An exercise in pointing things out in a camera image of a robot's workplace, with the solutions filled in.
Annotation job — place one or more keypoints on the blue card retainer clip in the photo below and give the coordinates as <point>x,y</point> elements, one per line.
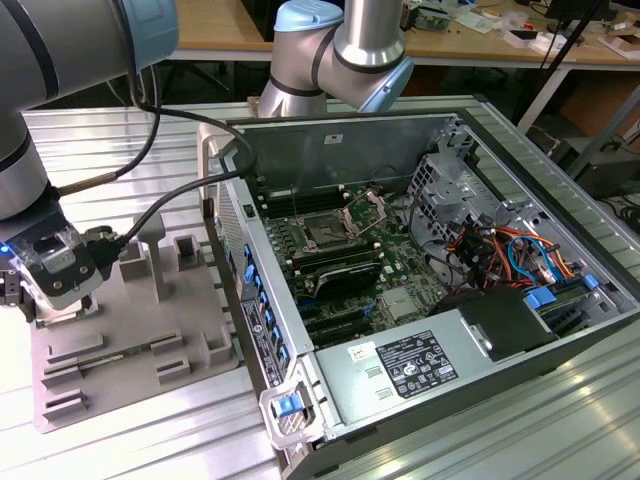
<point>265,301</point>
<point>248,262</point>
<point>283,356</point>

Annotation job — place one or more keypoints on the black fan shroud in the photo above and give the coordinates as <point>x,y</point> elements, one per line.
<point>500,315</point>

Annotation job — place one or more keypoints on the white paper sheet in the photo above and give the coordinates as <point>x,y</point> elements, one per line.
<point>475,22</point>

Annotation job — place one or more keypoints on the black computer tower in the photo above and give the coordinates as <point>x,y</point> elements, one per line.
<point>610,175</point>

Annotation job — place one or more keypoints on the black expansion slot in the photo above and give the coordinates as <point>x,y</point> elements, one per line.
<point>342,331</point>
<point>335,316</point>

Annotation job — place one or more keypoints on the silver chipset heatsink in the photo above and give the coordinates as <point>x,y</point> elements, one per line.
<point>400,302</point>

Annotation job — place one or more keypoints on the green motherboard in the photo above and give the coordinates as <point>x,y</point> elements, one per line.
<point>400,270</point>

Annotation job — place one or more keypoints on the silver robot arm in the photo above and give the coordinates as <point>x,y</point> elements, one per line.
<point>50,45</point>

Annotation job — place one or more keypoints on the grey metal part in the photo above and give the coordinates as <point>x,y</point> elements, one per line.
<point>432,20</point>

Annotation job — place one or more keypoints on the metal drive cage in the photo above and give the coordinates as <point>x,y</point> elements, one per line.
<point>440,195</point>

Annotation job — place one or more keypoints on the small blue clip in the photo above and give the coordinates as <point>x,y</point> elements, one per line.
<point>591,283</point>

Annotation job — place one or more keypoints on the blue carrier tab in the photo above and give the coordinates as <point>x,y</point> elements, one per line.
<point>542,299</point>

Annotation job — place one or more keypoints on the thin locking lever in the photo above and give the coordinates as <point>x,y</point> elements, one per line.
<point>293,202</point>

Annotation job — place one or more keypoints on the grey power supply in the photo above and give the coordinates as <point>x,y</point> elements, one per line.
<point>345,380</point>

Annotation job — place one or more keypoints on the open PC case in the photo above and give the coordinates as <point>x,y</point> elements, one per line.
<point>310,150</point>

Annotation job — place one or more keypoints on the black RAM slot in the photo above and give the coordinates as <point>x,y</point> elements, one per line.
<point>332,250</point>
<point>337,261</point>
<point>307,205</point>
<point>305,193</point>

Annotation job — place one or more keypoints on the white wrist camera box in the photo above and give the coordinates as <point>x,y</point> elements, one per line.
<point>65,277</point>

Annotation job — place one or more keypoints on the grey plastic parts rack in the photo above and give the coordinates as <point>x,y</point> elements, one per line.
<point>130,320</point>

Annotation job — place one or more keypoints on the CPU socket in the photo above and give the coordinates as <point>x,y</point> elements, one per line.
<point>325,230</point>

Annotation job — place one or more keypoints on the black graphics card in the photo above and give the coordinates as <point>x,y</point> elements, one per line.
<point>350,277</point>

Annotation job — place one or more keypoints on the green RAM stick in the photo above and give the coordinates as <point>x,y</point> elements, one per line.
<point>117,356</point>

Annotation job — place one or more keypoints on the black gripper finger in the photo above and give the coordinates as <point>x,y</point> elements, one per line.
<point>89,304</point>
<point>29,310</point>

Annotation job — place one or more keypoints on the black monitor stand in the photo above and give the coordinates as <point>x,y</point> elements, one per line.
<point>560,10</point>

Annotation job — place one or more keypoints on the wooden desk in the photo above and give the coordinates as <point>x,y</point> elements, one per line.
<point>225,25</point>

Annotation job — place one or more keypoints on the white cardboard tray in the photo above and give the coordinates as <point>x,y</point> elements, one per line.
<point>620,47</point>

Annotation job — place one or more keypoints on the blue case latch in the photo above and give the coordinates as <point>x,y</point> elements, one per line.
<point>287,406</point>

